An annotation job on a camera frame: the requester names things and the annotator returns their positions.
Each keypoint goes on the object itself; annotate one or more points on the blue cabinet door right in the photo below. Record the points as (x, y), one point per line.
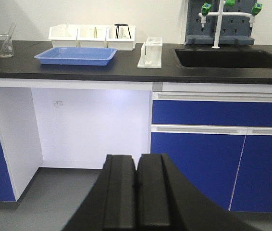
(253, 187)

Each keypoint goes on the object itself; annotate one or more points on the white storage bin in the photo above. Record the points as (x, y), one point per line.
(121, 44)
(92, 36)
(64, 35)

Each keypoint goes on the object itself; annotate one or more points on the blue drawer front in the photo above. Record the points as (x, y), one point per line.
(249, 114)

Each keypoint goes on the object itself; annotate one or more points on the middle white storage bin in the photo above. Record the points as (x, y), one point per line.
(92, 36)

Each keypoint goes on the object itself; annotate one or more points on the blue plastic tray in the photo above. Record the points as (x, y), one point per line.
(77, 56)

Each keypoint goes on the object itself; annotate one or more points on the black lab sink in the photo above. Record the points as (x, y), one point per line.
(224, 59)

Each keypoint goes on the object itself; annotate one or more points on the right white storage bin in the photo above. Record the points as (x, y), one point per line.
(121, 44)

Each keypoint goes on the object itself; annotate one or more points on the black metal tripod stand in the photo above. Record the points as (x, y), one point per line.
(122, 31)

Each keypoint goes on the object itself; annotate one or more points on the glass test tube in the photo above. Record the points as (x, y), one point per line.
(11, 29)

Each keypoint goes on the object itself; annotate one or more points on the glass beaker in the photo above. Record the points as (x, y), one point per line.
(6, 47)

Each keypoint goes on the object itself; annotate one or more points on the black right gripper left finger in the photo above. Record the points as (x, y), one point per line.
(111, 203)

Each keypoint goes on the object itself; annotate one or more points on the left white storage bin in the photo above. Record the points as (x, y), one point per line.
(64, 35)

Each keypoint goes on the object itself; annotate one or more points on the grey pegboard drying rack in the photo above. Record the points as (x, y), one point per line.
(235, 29)

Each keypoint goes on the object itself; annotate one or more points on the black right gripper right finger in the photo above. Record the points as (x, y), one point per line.
(168, 201)

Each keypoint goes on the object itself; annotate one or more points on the white lab faucet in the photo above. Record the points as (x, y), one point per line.
(205, 11)

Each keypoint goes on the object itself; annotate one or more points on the white test tube rack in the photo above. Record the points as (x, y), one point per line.
(151, 53)

